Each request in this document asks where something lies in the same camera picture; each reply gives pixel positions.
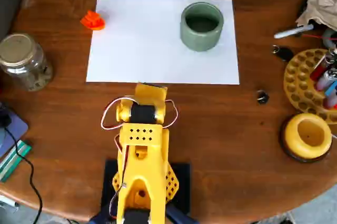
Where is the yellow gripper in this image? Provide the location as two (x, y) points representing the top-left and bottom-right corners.
(135, 82), (168, 109)

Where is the orange boat-shaped object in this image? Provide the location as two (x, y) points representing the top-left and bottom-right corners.
(80, 9), (106, 31)

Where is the yellow perforated robot base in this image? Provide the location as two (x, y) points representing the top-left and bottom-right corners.
(112, 162), (180, 205)

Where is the green cup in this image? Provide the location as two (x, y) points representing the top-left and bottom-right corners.
(180, 2), (224, 53)

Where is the white object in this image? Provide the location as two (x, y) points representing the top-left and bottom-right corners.
(0, 194), (21, 213)

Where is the white paper sheet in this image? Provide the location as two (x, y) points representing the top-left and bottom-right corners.
(86, 0), (240, 85)

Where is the black base mat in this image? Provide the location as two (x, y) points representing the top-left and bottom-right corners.
(101, 158), (191, 216)

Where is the blue clamp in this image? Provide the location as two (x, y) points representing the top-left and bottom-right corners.
(89, 208), (118, 224)
(165, 202), (198, 224)

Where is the glass jar with gold lid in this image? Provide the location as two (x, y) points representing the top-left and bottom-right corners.
(0, 33), (53, 92)

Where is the purple notebook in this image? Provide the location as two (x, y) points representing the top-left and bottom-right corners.
(0, 108), (29, 158)

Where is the dark brown coaster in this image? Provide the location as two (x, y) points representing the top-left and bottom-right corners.
(280, 121), (333, 163)

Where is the black key fob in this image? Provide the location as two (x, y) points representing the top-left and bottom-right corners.
(276, 46), (295, 63)

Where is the yellow round holed tray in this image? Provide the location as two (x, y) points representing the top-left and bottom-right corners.
(283, 48), (337, 125)

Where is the black device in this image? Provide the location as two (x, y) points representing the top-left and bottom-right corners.
(0, 102), (13, 127)

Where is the white marker pen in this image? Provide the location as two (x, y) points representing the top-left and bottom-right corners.
(273, 24), (314, 40)

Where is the red lighter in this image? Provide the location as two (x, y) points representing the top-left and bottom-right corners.
(310, 50), (333, 81)

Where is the pink silver lighter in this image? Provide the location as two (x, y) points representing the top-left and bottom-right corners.
(315, 67), (337, 91)

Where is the blue lighter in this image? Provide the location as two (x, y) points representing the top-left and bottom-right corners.
(324, 80), (337, 99)

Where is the crumpled brown paper bag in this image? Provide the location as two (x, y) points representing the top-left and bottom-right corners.
(295, 0), (337, 31)

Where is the red white servo cable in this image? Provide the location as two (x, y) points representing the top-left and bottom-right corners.
(109, 134), (130, 221)
(160, 99), (179, 130)
(101, 98), (139, 132)

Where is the black power cable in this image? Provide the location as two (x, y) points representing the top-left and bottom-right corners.
(5, 126), (43, 224)

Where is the yellow ring-shaped bowl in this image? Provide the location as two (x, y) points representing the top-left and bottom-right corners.
(285, 113), (333, 160)

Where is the thin red wire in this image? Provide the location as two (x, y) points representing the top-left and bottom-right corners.
(301, 33), (337, 41)

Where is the grey tube ring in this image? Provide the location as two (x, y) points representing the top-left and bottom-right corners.
(322, 27), (337, 50)

